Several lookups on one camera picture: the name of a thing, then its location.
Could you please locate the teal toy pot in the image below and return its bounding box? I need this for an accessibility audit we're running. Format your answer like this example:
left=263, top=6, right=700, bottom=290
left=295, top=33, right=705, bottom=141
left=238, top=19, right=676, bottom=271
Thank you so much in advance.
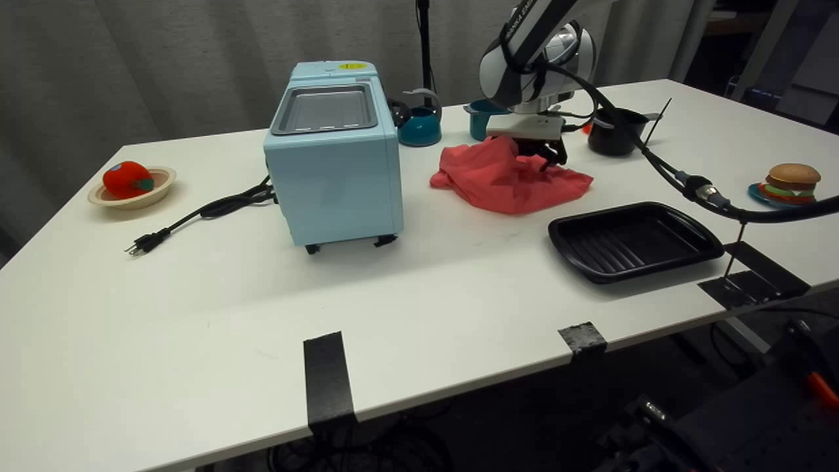
left=461, top=96, right=506, bottom=143

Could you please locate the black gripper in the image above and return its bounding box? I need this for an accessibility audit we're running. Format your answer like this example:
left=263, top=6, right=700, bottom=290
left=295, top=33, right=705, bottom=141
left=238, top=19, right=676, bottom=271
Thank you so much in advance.
left=511, top=130, right=571, bottom=174

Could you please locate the teal small plate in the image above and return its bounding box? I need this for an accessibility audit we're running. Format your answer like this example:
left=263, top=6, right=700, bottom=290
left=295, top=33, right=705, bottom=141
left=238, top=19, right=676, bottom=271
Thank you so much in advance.
left=747, top=180, right=820, bottom=214

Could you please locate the long black tape strip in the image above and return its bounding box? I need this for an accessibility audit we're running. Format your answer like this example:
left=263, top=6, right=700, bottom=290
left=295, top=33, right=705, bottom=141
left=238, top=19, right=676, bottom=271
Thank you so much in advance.
left=301, top=330, right=359, bottom=428

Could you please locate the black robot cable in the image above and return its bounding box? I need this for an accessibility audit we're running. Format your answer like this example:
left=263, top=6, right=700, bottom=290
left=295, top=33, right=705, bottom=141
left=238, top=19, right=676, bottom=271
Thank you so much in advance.
left=548, top=59, right=839, bottom=225

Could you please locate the beige shallow bowl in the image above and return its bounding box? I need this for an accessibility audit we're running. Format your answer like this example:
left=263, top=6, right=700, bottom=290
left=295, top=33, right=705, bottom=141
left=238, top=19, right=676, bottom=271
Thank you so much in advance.
left=87, top=164, right=179, bottom=212

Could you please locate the teal toy kettle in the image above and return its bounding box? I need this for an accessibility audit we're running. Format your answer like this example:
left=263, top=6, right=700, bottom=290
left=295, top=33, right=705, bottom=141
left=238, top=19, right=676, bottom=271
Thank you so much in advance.
left=389, top=87, right=447, bottom=149

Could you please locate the black oven power cord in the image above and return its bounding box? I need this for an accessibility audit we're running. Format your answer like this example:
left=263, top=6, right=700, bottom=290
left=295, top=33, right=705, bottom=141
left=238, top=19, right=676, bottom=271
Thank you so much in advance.
left=127, top=175, right=280, bottom=257

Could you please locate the black camera stand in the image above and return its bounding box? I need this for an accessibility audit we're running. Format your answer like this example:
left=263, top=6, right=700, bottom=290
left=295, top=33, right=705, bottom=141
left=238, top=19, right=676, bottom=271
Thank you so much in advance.
left=414, top=0, right=439, bottom=92

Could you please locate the orange handled tool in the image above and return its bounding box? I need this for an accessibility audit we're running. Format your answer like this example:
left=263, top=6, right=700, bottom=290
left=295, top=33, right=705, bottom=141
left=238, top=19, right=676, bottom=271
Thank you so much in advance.
left=805, top=369, right=839, bottom=413

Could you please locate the red toy tomato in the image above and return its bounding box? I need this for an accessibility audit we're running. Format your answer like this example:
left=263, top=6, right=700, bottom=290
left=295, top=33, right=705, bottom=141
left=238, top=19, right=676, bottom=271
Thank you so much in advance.
left=101, top=160, right=157, bottom=201

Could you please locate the light blue toaster oven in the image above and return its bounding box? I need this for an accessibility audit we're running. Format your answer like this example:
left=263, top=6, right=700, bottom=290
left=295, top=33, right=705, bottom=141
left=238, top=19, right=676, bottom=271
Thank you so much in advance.
left=263, top=58, right=406, bottom=257

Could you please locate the small black tape piece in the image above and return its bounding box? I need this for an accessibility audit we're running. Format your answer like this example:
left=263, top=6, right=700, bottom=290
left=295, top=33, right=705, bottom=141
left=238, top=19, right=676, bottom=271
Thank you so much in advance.
left=555, top=319, right=608, bottom=357

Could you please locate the red cloth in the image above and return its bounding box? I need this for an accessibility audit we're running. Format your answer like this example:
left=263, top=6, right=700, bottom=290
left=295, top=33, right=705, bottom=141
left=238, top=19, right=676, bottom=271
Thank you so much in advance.
left=428, top=134, right=596, bottom=218

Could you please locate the toy burger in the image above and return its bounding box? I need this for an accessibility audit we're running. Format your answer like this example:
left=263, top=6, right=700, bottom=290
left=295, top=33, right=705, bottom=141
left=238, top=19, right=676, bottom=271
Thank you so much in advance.
left=757, top=160, right=823, bottom=209

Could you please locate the black ridged grill tray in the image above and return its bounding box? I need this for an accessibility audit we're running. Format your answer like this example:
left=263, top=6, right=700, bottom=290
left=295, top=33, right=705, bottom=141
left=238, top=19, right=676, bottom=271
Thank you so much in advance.
left=548, top=200, right=730, bottom=286

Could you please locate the black pot with red knob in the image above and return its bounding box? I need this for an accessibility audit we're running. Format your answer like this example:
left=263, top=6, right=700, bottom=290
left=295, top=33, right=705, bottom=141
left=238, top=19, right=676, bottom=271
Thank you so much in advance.
left=583, top=105, right=656, bottom=160

